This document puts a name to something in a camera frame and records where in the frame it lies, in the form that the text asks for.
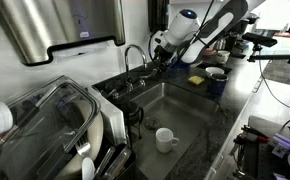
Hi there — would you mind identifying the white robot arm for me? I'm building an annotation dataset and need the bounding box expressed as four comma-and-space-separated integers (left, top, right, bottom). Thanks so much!
148, 0, 249, 69

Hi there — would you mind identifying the yellow sponge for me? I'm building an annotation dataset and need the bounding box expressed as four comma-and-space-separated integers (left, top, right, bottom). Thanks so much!
188, 76, 205, 85

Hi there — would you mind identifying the stainless steel sink basin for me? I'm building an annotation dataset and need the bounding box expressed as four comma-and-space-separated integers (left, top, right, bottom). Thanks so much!
131, 83, 218, 180

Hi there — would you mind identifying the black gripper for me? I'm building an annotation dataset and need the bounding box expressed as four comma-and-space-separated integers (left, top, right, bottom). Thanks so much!
154, 45, 172, 71

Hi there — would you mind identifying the black optical breadboard table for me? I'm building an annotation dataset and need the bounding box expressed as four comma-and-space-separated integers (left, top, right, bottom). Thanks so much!
229, 114, 290, 180

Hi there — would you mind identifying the steel paper towel dispenser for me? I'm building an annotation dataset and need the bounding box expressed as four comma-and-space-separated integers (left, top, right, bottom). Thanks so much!
0, 0, 125, 66

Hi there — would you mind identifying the chrome gooseneck tap faucet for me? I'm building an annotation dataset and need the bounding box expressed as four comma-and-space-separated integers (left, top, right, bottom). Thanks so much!
123, 44, 159, 94

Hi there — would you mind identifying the white ceramic mug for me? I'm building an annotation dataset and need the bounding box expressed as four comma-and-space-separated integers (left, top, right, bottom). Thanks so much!
156, 128, 180, 153

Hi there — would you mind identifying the glass french press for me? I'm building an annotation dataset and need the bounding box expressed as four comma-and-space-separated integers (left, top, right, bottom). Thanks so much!
122, 95, 144, 141

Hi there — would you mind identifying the black coffee maker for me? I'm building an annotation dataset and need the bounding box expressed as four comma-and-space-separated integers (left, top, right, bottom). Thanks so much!
231, 13, 258, 35

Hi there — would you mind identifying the black camera tripod mount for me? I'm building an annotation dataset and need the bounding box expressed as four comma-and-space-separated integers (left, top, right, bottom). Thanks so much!
241, 31, 290, 66

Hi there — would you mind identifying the white bowl on counter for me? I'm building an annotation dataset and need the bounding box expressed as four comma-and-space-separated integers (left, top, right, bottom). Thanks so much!
205, 67, 224, 78

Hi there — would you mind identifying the blue metal mug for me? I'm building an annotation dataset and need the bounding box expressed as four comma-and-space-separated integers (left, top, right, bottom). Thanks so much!
208, 73, 229, 96

